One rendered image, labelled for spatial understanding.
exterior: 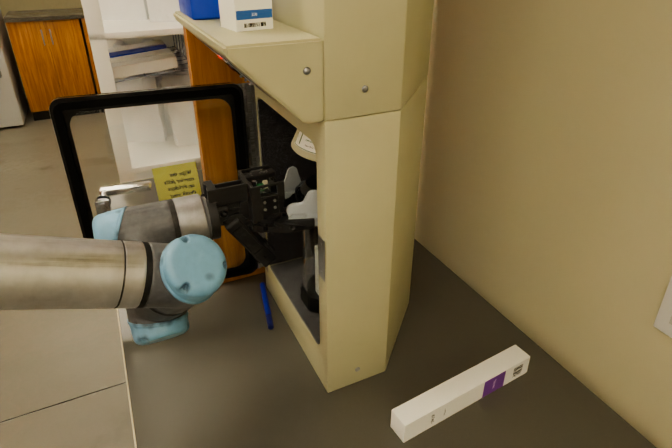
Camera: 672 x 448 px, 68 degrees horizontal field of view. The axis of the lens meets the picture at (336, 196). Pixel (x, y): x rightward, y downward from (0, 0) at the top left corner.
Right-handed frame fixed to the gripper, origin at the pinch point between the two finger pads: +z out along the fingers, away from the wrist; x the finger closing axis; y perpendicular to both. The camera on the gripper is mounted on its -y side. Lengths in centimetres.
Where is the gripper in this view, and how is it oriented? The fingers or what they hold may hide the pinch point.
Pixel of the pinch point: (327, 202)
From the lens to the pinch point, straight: 84.2
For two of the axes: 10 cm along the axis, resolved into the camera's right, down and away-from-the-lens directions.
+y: 0.0, -8.9, -4.6
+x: -4.3, -4.1, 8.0
